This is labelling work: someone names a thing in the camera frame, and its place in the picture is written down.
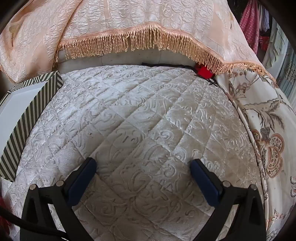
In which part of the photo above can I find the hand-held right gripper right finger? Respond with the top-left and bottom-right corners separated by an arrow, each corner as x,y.
190,159 -> 270,241

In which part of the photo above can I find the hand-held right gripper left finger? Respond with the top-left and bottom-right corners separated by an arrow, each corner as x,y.
20,157 -> 97,241

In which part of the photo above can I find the striped cardboard box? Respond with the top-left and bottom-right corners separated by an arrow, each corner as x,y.
0,71 -> 64,182

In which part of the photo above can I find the cream quilted bed cover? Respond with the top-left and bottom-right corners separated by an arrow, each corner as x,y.
2,65 -> 269,241

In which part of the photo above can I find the floral print cream cloth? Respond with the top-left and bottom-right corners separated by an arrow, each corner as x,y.
216,72 -> 296,241

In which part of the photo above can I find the small red object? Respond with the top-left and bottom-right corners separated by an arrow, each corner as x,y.
195,65 -> 214,78

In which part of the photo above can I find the beige upholstered backrest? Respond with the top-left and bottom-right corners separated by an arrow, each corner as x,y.
57,47 -> 199,75

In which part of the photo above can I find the pink polka dot cloth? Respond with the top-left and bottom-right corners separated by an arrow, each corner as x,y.
239,0 -> 260,54

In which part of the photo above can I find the peach fringed blanket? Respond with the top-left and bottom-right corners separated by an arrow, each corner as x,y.
0,0 -> 277,84

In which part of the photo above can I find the black cable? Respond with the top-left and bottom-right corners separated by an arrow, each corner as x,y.
0,204 -> 67,239

